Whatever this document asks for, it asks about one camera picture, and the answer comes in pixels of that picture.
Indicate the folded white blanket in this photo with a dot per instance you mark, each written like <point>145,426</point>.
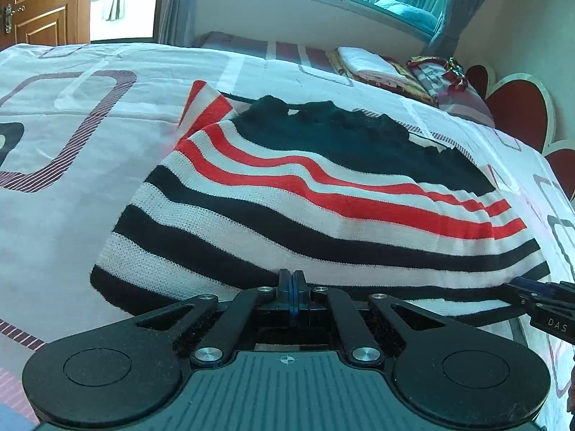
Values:
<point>364,60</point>

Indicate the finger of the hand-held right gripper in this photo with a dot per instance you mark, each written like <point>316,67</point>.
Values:
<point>532,283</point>
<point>516,295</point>

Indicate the colourful crumpled cloth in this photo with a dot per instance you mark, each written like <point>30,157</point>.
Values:
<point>453,69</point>

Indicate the blue quilt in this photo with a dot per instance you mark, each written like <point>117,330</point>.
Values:
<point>409,11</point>

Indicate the patterned white bedsheet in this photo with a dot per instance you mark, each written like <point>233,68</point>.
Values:
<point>67,143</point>

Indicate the wooden door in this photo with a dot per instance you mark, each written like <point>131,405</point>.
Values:
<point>45,0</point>

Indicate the striped knit sweater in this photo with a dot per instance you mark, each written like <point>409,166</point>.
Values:
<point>314,215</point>

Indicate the grey curtain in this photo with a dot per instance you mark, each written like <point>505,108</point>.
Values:
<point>177,4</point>
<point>467,0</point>

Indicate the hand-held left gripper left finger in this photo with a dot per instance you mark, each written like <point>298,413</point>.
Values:
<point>284,285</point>

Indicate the folded blankets stack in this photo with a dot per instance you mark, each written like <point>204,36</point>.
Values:
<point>395,83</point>

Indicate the plaid pillow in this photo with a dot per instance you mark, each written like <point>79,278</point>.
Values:
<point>462,103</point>

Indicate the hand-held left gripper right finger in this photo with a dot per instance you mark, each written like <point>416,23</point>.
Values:
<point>298,285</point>

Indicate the red and white headboard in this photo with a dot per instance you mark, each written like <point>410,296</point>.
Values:
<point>521,107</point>

